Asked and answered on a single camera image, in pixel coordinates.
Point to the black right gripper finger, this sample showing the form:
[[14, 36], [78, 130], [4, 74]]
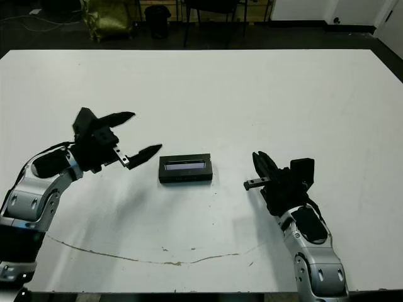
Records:
[[271, 166], [263, 174]]

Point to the black trash bin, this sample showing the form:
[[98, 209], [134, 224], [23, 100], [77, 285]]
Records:
[[157, 22]]

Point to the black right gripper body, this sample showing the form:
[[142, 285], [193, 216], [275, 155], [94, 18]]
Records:
[[283, 195]]

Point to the black office chair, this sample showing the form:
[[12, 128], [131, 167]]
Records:
[[207, 4]]

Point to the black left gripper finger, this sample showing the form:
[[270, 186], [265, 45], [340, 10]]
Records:
[[116, 119], [141, 157]]

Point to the white paper sheet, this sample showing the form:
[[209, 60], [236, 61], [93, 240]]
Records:
[[34, 12]]

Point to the white door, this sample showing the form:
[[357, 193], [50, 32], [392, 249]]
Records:
[[393, 31]]

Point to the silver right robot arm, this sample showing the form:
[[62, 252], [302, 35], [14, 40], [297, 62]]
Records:
[[318, 267]]

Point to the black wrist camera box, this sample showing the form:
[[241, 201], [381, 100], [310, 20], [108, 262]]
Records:
[[85, 121], [302, 171]]

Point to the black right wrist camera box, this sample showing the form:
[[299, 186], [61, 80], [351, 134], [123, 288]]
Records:
[[302, 171]]

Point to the yellow-green sack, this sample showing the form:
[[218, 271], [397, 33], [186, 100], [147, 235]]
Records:
[[107, 22]]

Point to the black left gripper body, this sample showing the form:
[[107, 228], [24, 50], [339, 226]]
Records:
[[97, 148]]

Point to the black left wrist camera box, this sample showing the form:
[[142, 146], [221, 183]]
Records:
[[85, 121]]

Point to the black lid with camera print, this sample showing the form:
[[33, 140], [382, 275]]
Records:
[[185, 176]]

